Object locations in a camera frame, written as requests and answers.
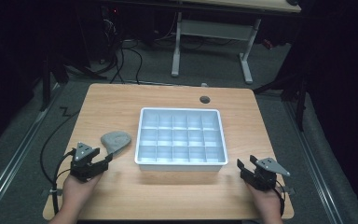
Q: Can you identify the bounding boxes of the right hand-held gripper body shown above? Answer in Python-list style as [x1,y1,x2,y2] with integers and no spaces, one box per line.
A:
[244,156,292,191]

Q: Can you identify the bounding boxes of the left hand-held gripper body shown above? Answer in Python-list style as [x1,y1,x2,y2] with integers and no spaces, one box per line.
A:
[69,142,106,183]

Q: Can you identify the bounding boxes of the grey computer mouse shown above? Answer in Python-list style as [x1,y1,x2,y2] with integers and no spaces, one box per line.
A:
[100,130,132,156]

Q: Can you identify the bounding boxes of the white compartment organizer box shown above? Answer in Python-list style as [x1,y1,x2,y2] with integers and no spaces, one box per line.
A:
[133,106,229,173]

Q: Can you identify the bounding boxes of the person's right hand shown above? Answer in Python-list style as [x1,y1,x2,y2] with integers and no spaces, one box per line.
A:
[246,182,284,217]

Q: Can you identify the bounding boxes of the person's left hand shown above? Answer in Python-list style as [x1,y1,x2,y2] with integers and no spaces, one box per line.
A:
[62,173,104,216]

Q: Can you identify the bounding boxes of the black metal stand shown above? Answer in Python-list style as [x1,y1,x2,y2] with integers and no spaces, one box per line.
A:
[252,69,310,133]
[38,50,108,113]

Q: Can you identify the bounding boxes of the small red object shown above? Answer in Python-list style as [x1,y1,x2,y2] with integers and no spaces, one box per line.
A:
[261,38,275,50]

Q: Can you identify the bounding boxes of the dark computer tower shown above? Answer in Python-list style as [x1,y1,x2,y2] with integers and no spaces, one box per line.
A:
[98,5,124,63]

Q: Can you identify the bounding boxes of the white-legged background desk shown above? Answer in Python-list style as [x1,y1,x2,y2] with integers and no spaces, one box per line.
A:
[170,0,303,86]

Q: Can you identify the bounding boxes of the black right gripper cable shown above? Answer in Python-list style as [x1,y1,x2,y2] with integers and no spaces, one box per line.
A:
[272,179,287,217]

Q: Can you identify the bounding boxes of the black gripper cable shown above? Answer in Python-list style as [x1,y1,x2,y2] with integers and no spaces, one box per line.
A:
[272,179,287,217]
[39,105,77,217]

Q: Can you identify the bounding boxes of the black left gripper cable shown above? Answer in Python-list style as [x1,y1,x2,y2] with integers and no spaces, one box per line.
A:
[39,105,77,217]

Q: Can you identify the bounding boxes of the grey metal floor rail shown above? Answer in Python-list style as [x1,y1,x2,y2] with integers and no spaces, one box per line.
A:
[0,83,62,218]
[282,100,345,224]

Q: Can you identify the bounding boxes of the black floor cables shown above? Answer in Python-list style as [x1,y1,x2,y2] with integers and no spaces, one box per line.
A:
[106,38,145,86]

